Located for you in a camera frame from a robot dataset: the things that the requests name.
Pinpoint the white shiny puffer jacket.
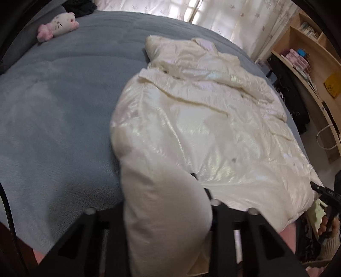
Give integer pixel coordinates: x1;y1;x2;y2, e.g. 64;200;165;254
110;35;320;276

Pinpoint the black clothing pile at headboard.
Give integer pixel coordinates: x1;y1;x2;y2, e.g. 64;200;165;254
63;0;97;17

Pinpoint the person right hand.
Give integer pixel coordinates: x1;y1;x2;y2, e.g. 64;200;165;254
317;216;340;238

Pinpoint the yellow envelope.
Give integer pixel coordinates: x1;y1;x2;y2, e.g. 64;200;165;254
324;72;341;99

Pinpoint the black white patterned garment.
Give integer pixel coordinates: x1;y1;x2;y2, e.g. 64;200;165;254
267;54;310;134

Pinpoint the pink boxes stack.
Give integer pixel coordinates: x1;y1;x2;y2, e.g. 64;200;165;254
284;48;311;73

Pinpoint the blue small box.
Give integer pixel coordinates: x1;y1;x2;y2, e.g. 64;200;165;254
296;48;307;57

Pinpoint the wooden bookshelf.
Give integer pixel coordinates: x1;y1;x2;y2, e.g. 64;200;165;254
271;13;340;163

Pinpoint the blue-grey bed blanket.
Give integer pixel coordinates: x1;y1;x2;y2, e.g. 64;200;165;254
0;10;310;264

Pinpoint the white floral curtain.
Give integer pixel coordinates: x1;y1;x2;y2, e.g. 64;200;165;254
95;0;300;61

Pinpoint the hello kitty plush toy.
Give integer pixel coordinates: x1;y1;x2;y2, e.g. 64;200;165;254
36;12;80;43

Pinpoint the white cable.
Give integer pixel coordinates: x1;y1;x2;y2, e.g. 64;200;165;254
316;124;338;150

